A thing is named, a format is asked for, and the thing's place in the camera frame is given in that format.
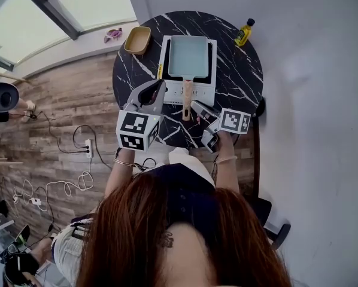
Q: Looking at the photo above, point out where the person's dark blue top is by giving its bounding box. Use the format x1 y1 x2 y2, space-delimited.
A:
148 163 227 239

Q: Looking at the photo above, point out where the yellow rectangular tray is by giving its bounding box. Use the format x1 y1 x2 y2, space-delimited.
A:
124 26 152 55

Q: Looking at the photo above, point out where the black window frame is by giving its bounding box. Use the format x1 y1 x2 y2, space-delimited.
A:
13 0 89 41

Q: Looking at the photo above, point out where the white floor cable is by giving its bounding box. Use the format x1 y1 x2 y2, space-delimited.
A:
13 157 95 212

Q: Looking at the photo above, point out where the light wooden stick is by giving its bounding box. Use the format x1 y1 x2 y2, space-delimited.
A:
0 157 24 166

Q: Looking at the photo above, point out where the dark wooden rail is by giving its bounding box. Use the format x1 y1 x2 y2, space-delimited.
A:
252 115 261 197

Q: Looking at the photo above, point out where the black round stool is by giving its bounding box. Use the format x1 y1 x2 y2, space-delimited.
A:
256 97 266 118

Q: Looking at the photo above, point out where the black floor cable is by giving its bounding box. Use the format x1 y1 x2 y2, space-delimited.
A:
32 111 89 155
72 124 113 170
32 186 56 233

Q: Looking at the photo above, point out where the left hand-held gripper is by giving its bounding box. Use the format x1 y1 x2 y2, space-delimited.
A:
116 80 167 152

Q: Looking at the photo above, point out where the black office chair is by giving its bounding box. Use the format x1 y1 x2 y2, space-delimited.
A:
250 197 292 251

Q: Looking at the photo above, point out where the person's right forearm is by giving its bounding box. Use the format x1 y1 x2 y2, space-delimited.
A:
215 132 240 193

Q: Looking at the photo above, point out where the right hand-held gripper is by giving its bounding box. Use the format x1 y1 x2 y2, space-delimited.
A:
190 100 251 154

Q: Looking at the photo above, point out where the light blue rectangular pan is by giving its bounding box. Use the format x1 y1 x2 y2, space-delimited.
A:
168 35 210 122

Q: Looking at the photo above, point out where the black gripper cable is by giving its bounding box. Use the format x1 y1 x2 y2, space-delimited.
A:
134 157 157 172

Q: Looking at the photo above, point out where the yellow oil bottle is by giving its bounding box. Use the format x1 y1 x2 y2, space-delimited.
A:
234 18 256 47

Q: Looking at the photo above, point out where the purple toy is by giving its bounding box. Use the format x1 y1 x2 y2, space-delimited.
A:
104 28 123 44

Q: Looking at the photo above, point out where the person's left forearm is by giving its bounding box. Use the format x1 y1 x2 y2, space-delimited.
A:
104 148 136 199

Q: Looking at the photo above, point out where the gold wrist bangle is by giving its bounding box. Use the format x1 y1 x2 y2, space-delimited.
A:
113 157 135 167

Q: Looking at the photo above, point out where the pale pink wrist bangle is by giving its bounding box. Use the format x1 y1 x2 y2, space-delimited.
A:
215 155 238 164

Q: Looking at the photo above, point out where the person's bare neck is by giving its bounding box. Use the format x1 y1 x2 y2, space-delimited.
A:
159 221 224 287

